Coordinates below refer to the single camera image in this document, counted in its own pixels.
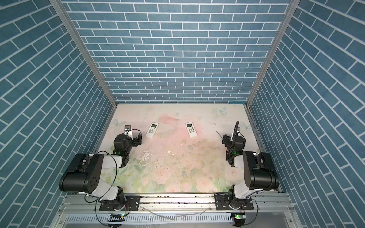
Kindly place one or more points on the aluminium front rail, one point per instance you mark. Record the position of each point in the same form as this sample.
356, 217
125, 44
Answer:
190, 202

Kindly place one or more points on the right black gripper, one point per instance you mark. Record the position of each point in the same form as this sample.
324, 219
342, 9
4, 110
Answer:
232, 139

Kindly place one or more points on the aluminium corner post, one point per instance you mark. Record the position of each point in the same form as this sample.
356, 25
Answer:
274, 46
70, 27

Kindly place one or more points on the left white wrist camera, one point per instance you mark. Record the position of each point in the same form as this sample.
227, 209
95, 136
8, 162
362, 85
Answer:
128, 131

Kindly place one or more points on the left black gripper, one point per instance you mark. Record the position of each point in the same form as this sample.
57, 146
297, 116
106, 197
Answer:
125, 135

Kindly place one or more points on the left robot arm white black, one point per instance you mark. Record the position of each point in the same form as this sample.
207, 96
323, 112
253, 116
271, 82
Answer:
84, 173

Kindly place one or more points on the left aluminium corner post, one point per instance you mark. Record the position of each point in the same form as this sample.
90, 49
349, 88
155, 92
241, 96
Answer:
70, 27

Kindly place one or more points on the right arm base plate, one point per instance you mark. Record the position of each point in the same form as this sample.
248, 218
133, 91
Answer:
225, 202

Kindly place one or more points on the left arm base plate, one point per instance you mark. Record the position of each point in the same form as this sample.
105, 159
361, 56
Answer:
126, 203

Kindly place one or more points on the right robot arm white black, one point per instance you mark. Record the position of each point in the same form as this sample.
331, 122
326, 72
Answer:
258, 171

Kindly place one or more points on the white remote control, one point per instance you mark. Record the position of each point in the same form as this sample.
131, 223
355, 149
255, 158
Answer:
152, 130
191, 129

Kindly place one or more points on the right aluminium corner post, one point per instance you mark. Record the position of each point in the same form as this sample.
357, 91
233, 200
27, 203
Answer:
274, 46

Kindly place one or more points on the white slotted cable duct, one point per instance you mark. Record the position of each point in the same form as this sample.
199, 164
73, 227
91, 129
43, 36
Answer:
147, 218

